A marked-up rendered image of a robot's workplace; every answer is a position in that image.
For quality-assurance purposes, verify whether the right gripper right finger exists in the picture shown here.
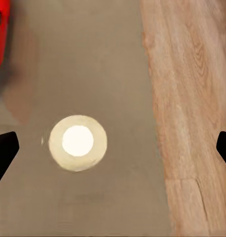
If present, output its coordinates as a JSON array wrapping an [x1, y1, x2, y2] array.
[[216, 131, 226, 162]]

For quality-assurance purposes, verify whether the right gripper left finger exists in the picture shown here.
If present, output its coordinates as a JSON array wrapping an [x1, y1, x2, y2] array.
[[0, 131, 19, 180]]

